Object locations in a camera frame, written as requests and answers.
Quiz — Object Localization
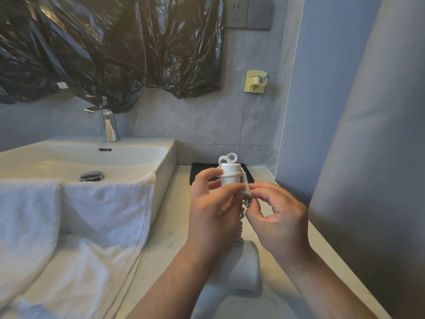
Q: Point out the person's right hand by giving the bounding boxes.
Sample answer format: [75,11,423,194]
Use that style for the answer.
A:
[244,181,313,268]

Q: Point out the person's left hand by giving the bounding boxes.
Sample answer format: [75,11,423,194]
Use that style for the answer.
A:
[184,167,247,265]

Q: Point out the white power cord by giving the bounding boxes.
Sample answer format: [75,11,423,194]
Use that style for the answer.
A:
[217,166,254,246]

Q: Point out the white hair dryer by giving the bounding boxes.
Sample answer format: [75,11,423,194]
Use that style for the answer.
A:
[212,152,261,291]

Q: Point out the black tray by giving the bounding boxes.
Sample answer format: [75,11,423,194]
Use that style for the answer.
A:
[189,162,255,186]

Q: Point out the person's left forearm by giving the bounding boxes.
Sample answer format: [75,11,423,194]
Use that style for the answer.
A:
[126,244,213,319]

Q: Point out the person's right forearm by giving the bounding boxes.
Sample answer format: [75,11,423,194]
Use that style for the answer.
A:
[284,247,381,319]

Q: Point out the white shower curtain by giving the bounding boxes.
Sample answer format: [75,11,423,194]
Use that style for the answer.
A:
[308,0,425,319]

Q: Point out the chrome sink drain plug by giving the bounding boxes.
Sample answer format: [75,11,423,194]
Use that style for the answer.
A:
[79,171,105,183]

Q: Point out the white sink basin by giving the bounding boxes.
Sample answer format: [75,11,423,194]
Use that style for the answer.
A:
[0,136,177,226]

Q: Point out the chrome faucet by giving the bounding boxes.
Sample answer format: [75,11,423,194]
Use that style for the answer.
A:
[83,96,120,143]

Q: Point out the white towel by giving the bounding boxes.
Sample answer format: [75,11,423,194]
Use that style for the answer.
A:
[0,172,157,319]

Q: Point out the black plastic sheet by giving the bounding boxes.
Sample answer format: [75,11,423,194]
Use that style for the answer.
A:
[0,0,224,114]

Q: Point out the yellow wall holder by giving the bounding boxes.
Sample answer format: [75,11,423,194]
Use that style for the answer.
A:
[244,70,269,94]

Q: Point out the grey wall power socket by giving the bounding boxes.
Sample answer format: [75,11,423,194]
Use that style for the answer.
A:
[225,0,250,29]

